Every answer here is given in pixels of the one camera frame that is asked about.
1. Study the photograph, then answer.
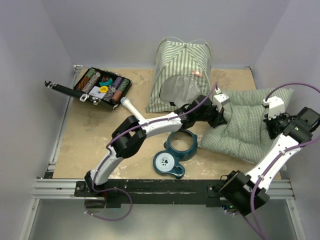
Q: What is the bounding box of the purple poker chip stack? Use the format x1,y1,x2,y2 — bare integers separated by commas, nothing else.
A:
113,76,123,89

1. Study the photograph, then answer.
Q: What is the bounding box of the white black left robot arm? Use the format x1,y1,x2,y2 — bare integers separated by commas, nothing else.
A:
84,93,229,196

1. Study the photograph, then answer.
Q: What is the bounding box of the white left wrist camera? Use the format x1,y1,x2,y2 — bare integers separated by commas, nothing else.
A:
212,87,230,112

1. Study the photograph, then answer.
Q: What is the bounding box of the teal pet bowl stand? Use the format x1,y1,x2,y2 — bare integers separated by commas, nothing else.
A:
152,129,198,179

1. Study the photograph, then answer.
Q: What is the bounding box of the red poker chip stack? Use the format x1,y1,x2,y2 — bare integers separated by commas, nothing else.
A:
111,90,123,103

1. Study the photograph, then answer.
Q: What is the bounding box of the white toy microphone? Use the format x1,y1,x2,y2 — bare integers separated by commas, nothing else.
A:
120,97,145,120

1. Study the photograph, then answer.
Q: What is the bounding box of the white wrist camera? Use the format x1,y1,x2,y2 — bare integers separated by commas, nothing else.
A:
262,96,285,120
212,87,230,112

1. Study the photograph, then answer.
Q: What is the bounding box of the green yellow chip stack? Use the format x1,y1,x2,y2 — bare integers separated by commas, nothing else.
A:
85,68,97,79

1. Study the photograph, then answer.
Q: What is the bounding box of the green striped pet tent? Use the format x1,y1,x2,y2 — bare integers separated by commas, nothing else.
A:
145,41,211,113

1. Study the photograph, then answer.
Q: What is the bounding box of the teal dealer button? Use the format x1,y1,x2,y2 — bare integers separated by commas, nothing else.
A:
99,76,114,87

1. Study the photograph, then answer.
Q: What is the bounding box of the white playing card deck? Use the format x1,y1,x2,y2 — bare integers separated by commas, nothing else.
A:
88,86,106,99

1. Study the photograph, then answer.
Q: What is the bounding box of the yellow big blind button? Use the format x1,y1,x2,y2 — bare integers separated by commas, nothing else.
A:
99,86,109,93

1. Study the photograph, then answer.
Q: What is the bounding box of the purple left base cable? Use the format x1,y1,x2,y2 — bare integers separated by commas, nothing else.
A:
84,187,134,221

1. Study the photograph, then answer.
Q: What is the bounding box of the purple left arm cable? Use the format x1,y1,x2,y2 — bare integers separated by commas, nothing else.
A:
91,81,219,193

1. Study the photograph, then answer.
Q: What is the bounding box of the black poker chip case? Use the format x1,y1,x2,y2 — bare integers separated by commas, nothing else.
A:
44,67,132,111

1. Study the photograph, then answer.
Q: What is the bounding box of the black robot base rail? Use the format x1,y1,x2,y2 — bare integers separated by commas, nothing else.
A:
74,179,225,209

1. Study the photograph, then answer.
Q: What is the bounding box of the green checkered pet cushion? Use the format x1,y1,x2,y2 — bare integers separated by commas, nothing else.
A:
201,87,295,165

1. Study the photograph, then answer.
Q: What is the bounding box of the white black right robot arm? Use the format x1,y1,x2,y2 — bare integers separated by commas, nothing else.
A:
219,107,320,216

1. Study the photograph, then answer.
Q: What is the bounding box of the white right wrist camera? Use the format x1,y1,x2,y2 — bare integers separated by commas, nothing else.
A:
262,96,285,120

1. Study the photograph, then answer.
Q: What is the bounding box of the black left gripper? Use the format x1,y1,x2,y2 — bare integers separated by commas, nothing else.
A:
194,102,227,130

